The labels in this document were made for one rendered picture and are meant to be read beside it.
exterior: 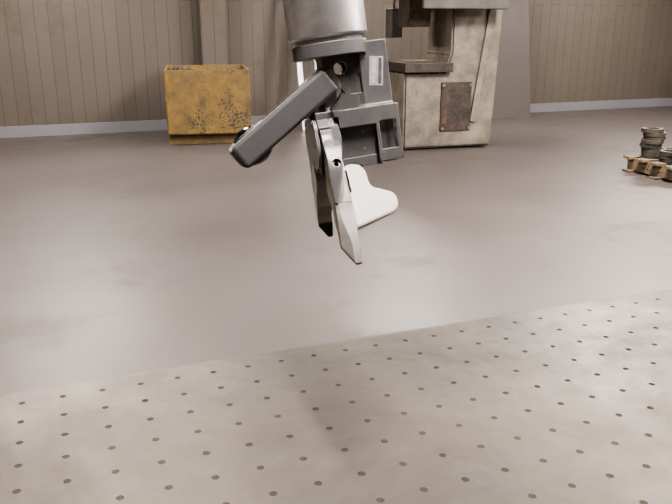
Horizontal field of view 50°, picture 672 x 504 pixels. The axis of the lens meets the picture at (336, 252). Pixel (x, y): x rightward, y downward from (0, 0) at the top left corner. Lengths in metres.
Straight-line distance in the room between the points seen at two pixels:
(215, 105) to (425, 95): 2.11
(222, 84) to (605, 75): 6.08
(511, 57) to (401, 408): 9.30
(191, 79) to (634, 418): 6.87
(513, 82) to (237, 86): 4.05
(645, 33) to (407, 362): 11.06
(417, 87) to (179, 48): 3.03
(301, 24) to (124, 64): 8.13
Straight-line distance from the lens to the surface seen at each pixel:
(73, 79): 8.77
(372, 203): 0.66
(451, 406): 0.97
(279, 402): 0.97
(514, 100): 10.11
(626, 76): 11.82
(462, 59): 7.35
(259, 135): 0.68
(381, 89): 0.71
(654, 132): 6.48
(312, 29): 0.68
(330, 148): 0.66
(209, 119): 7.62
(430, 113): 7.26
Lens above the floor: 1.17
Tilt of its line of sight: 17 degrees down
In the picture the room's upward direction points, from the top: straight up
